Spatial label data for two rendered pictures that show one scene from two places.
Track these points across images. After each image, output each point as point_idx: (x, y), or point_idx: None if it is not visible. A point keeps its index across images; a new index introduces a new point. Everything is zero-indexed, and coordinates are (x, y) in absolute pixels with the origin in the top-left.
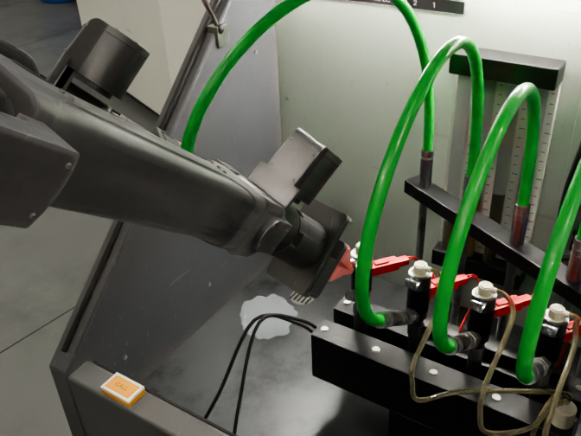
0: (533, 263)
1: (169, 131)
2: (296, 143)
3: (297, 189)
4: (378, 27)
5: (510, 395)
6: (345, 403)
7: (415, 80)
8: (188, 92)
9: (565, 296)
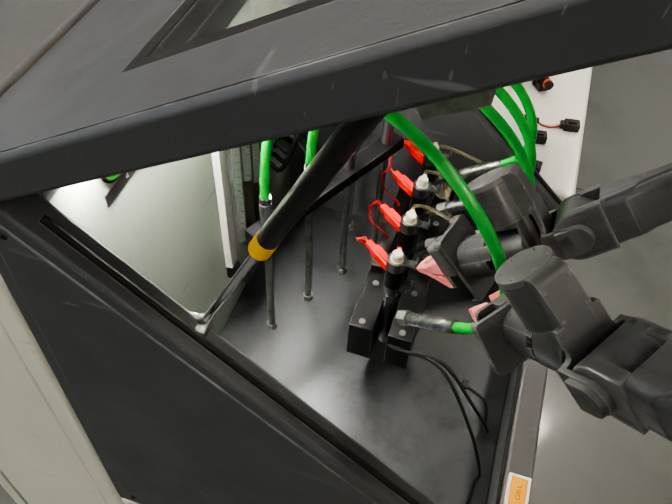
0: (373, 160)
1: (322, 418)
2: (521, 177)
3: (538, 193)
4: (158, 168)
5: (430, 216)
6: (386, 367)
7: (189, 176)
8: (280, 384)
9: (393, 152)
